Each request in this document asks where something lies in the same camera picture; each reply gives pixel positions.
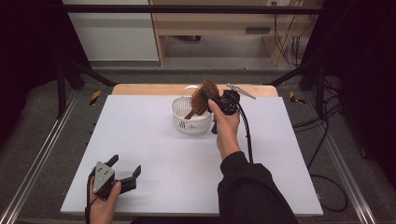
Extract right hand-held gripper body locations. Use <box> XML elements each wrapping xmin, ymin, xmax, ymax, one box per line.
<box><xmin>214</xmin><ymin>82</ymin><xmax>257</xmax><ymax>117</ymax></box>

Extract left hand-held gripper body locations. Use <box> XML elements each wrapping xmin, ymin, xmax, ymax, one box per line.
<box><xmin>90</xmin><ymin>161</ymin><xmax>138</xmax><ymax>201</ymax></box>

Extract brown wooden hairbrush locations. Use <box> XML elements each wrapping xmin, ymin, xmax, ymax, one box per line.
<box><xmin>184</xmin><ymin>79</ymin><xmax>220</xmax><ymax>121</ymax></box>

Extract white plastic basket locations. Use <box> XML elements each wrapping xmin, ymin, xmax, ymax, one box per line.
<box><xmin>170</xmin><ymin>85</ymin><xmax>215</xmax><ymax>135</ymax></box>

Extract person's left hand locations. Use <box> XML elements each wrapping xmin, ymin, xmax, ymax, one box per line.
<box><xmin>89</xmin><ymin>181</ymin><xmax>122</xmax><ymax>219</ymax></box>

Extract person's right hand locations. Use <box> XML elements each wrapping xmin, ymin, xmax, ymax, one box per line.
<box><xmin>207</xmin><ymin>99</ymin><xmax>242</xmax><ymax>161</ymax></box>

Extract white table mat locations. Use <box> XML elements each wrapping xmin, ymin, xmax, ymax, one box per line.
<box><xmin>60</xmin><ymin>94</ymin><xmax>324</xmax><ymax>217</ymax></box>

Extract yellow black floor tape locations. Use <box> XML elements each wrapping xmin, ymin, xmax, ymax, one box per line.
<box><xmin>289</xmin><ymin>91</ymin><xmax>306</xmax><ymax>105</ymax></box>
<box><xmin>89</xmin><ymin>90</ymin><xmax>103</xmax><ymax>106</ymax></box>

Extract light wooden desk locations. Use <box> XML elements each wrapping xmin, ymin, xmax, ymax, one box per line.
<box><xmin>148</xmin><ymin>0</ymin><xmax>325</xmax><ymax>67</ymax></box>

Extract black metal stand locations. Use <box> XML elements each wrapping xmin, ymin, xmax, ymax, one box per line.
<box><xmin>54</xmin><ymin>58</ymin><xmax>117</xmax><ymax>119</ymax></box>
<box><xmin>266</xmin><ymin>58</ymin><xmax>329</xmax><ymax>117</ymax></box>

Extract black horizontal bar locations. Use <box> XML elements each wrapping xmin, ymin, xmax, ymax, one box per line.
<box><xmin>61</xmin><ymin>4</ymin><xmax>326</xmax><ymax>15</ymax></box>

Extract white cabinet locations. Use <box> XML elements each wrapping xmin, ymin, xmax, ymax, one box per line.
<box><xmin>62</xmin><ymin>0</ymin><xmax>160</xmax><ymax>62</ymax></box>

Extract dark curtain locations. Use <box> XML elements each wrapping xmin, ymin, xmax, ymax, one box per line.
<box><xmin>0</xmin><ymin>0</ymin><xmax>92</xmax><ymax>144</ymax></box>
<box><xmin>306</xmin><ymin>0</ymin><xmax>396</xmax><ymax>190</ymax></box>

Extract left hand-held gripper cable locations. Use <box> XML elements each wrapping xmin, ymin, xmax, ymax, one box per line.
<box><xmin>84</xmin><ymin>172</ymin><xmax>96</xmax><ymax>224</ymax></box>

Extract hand-held gripper cable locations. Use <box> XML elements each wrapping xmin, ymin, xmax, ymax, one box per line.
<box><xmin>235</xmin><ymin>103</ymin><xmax>255</xmax><ymax>165</ymax></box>
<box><xmin>84</xmin><ymin>172</ymin><xmax>96</xmax><ymax>224</ymax></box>

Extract right hand-held gripper cable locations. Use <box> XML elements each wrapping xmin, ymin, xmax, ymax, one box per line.
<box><xmin>235</xmin><ymin>103</ymin><xmax>255</xmax><ymax>165</ymax></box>

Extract aluminium rail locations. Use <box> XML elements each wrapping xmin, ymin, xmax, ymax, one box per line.
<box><xmin>0</xmin><ymin>90</ymin><xmax>79</xmax><ymax>224</ymax></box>
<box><xmin>302</xmin><ymin>92</ymin><xmax>378</xmax><ymax>224</ymax></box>

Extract hanging black cables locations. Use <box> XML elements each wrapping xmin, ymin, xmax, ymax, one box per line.
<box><xmin>272</xmin><ymin>13</ymin><xmax>316</xmax><ymax>69</ymax></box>

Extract black floor cable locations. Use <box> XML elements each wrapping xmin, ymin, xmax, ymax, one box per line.
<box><xmin>291</xmin><ymin>79</ymin><xmax>349</xmax><ymax>214</ymax></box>

